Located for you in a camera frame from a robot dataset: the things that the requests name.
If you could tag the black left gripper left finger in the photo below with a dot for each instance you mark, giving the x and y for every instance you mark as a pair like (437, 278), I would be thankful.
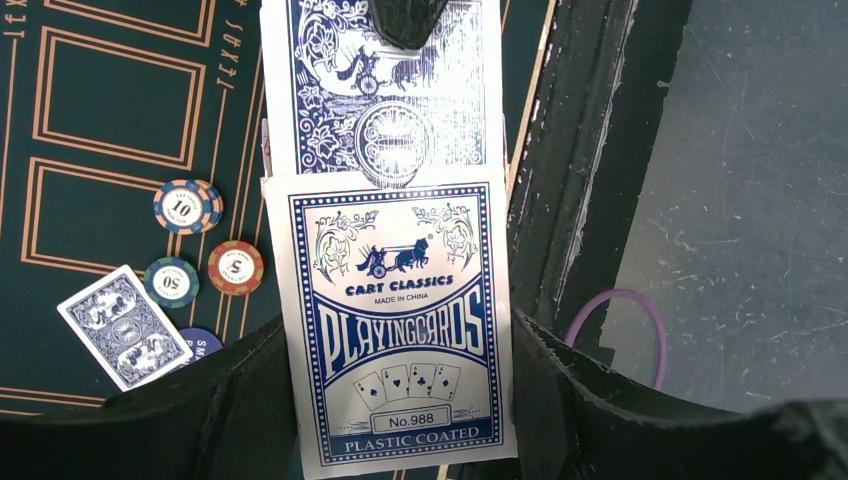
(229, 415)

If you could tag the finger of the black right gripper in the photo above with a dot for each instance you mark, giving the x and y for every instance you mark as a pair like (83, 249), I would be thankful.
(406, 24)

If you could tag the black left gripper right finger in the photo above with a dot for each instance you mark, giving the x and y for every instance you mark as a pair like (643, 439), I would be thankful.
(577, 419)

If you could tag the purple small blind button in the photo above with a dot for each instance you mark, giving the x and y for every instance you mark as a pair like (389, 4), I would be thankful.
(201, 342)

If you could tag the card of deck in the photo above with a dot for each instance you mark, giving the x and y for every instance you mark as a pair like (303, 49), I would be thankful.
(342, 98)

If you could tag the green chip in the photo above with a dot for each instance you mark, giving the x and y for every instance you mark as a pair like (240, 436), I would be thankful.
(171, 282)

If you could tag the orange chip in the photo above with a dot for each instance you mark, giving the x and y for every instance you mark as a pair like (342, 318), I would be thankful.
(235, 267)

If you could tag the face-down card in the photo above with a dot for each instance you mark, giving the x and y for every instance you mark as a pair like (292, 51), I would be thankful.
(127, 333)

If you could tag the blue playing card deck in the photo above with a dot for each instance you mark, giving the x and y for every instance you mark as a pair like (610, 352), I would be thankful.
(396, 310)

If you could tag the white blue chips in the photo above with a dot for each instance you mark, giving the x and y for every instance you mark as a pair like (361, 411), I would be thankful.
(187, 206)

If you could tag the green poker table mat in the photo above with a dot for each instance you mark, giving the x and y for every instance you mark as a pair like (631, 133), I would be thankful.
(103, 102)

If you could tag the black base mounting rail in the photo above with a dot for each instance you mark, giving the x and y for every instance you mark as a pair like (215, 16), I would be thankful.
(601, 77)

